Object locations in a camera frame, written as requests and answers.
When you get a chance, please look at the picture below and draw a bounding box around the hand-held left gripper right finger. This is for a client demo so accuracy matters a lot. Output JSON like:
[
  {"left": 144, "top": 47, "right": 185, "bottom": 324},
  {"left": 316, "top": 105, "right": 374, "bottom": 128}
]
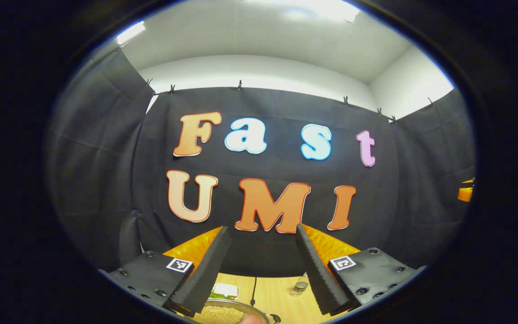
[{"left": 295, "top": 224, "right": 427, "bottom": 315}]

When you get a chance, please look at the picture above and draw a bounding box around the pile of soybeans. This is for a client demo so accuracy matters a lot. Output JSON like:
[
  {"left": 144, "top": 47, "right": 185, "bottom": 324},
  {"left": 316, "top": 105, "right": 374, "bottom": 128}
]
[{"left": 194, "top": 306, "right": 259, "bottom": 324}]

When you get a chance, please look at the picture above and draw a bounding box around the row of black cloth clamps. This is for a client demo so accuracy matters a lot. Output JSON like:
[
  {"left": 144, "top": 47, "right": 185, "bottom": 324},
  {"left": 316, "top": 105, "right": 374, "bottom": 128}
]
[{"left": 146, "top": 79, "right": 435, "bottom": 124}]

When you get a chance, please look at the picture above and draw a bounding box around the clear plastic water bottle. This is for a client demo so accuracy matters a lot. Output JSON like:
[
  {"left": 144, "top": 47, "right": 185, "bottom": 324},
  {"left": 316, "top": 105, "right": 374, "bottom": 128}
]
[{"left": 291, "top": 272, "right": 310, "bottom": 297}]

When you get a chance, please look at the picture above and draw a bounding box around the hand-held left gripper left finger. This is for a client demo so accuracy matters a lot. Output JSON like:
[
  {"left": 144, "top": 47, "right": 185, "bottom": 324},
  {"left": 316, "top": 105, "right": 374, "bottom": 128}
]
[{"left": 98, "top": 225, "right": 232, "bottom": 318}]

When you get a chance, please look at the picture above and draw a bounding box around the black backdrop cloth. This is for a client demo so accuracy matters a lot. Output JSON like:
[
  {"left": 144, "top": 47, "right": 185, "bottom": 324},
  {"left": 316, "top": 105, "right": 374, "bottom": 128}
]
[{"left": 45, "top": 45, "right": 478, "bottom": 279}]

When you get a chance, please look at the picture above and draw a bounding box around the narrow ceiling light strip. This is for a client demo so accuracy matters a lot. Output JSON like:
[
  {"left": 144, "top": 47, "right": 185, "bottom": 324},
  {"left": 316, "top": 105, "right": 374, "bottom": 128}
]
[{"left": 116, "top": 20, "right": 146, "bottom": 45}]

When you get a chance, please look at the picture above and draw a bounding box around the stainless steel pot black handle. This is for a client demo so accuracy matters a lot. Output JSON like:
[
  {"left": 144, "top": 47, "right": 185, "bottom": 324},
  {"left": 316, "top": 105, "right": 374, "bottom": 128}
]
[{"left": 187, "top": 299, "right": 282, "bottom": 324}]

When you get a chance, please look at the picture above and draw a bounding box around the sandwich with lettuce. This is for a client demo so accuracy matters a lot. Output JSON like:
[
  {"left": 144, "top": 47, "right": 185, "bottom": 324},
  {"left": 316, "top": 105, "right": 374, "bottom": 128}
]
[{"left": 210, "top": 283, "right": 240, "bottom": 301}]

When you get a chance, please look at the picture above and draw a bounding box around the wide ceiling light panel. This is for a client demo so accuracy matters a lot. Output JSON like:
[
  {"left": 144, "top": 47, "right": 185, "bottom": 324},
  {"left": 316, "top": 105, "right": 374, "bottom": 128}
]
[{"left": 286, "top": 0, "right": 361, "bottom": 23}]

